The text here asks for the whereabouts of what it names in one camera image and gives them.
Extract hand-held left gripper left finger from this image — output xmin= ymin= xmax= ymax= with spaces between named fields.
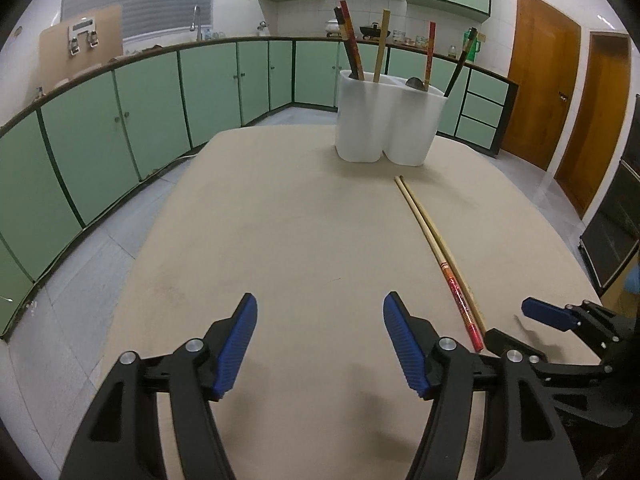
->
xmin=60 ymin=292 xmax=258 ymax=480

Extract metal clamp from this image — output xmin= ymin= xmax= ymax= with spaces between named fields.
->
xmin=66 ymin=19 xmax=99 ymax=56

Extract wooden door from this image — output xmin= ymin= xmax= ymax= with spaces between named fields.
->
xmin=500 ymin=0 xmax=584 ymax=171
xmin=553 ymin=31 xmax=632 ymax=219

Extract green thermos jug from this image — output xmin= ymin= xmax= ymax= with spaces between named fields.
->
xmin=462 ymin=27 xmax=482 ymax=63

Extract white double utensil holder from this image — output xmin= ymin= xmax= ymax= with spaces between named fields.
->
xmin=335 ymin=69 xmax=448 ymax=167

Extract green base cabinets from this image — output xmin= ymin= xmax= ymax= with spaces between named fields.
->
xmin=0 ymin=37 xmax=518 ymax=341

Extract black glass cabinet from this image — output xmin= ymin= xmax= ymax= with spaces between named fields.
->
xmin=579 ymin=92 xmax=640 ymax=297

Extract brown board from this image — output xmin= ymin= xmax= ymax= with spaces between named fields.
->
xmin=39 ymin=4 xmax=124 ymax=92

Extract red-handled wooden chopstick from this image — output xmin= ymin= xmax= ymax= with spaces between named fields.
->
xmin=340 ymin=1 xmax=366 ymax=81
xmin=423 ymin=21 xmax=437 ymax=87
xmin=393 ymin=176 xmax=485 ymax=352

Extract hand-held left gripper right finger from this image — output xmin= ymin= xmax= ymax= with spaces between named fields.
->
xmin=383 ymin=291 xmax=584 ymax=480

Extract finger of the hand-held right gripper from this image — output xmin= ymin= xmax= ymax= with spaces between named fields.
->
xmin=521 ymin=297 xmax=622 ymax=342
xmin=485 ymin=327 xmax=617 ymax=387

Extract plain wooden chopstick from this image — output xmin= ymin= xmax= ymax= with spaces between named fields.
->
xmin=398 ymin=175 xmax=487 ymax=335
xmin=374 ymin=9 xmax=391 ymax=83

